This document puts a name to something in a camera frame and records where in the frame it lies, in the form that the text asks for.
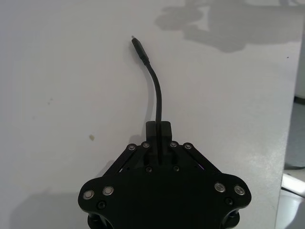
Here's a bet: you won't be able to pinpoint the black cable with plug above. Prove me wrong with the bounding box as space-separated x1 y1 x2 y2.
130 35 163 125

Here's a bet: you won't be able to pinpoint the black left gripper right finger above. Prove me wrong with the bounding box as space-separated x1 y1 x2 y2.
159 121 215 177

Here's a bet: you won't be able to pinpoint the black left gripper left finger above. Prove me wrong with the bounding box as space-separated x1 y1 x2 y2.
102 121 160 178

